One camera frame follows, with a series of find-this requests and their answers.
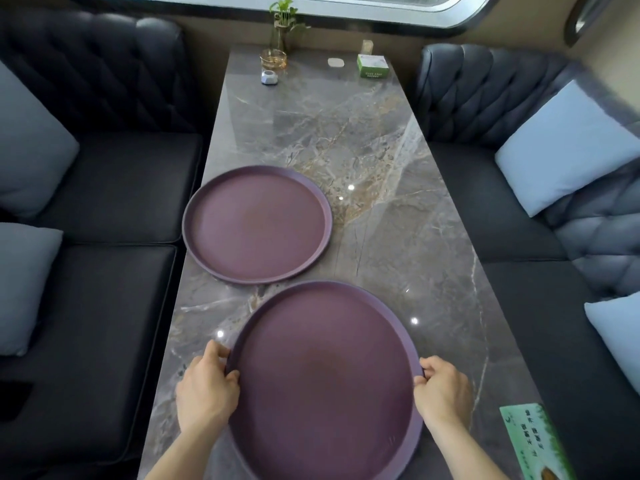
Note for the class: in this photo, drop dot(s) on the person's right forearm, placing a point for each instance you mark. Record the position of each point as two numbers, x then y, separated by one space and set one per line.
462 449

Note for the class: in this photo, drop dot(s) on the green plant in glass vase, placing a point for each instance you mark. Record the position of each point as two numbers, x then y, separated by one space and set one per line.
283 24

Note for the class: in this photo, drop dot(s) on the dark framed wall mirror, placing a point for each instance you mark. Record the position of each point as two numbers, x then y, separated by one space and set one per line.
582 17

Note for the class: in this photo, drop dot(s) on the window with silver frame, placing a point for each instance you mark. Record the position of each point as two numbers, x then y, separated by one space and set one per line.
320 4

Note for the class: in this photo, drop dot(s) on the person's left hand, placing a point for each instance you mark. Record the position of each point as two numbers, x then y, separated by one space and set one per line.
206 394

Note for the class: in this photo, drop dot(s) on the person's right hand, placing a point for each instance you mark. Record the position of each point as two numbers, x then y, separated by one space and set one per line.
445 392

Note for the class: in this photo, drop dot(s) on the large purple round tray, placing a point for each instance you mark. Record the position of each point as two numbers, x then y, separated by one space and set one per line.
325 384

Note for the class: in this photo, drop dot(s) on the dark tufted leather sofa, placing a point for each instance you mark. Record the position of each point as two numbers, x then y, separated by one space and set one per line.
525 209
110 194

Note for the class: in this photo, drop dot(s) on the small purple round tray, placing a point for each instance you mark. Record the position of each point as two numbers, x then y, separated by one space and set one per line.
257 224

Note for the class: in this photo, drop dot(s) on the light blue cushion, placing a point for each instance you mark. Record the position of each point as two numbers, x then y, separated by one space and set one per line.
30 149
565 147
617 332
25 284

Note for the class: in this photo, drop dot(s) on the white oval coaster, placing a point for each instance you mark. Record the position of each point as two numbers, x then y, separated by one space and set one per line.
335 62

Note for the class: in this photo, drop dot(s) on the person's left forearm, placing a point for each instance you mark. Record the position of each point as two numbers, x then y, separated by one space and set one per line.
182 452

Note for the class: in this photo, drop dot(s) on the person's left thumb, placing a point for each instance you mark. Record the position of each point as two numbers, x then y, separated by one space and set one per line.
232 377

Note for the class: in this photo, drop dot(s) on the amber glass ashtray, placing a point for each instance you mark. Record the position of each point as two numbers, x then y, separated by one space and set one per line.
273 59

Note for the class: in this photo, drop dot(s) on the green printed card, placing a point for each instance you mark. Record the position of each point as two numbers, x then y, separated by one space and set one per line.
537 442

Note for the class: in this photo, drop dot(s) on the small clear glass holder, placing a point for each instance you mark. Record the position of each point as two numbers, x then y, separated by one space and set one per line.
367 46

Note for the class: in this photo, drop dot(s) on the person's right thumb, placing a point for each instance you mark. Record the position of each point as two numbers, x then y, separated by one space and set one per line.
419 382

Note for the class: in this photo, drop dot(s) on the green tissue box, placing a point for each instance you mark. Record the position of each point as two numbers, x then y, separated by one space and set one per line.
372 65

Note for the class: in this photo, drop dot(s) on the small white call button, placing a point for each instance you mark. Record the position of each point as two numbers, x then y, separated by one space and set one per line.
269 76

